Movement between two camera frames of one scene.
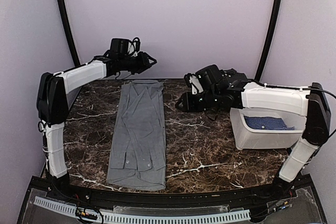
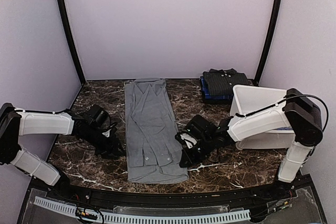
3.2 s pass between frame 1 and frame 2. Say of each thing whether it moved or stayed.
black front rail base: stayed
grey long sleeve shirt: moved
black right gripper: moved
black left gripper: moved
